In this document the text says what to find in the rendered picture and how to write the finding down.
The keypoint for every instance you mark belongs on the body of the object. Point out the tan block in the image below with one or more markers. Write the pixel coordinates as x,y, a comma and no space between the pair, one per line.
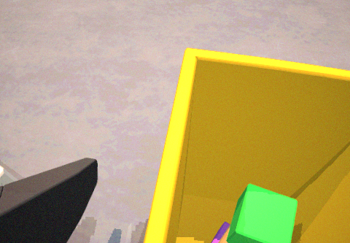
224,236

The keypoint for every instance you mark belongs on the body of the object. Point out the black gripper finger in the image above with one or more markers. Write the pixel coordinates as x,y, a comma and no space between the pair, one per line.
46,208

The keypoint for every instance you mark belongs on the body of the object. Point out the yellow square cup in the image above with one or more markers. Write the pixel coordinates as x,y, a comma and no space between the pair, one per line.
238,120

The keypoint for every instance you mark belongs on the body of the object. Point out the green cube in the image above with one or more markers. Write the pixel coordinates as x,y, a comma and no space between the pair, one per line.
262,216

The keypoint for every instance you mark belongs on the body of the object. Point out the purple block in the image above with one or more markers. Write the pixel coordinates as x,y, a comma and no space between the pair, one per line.
220,232

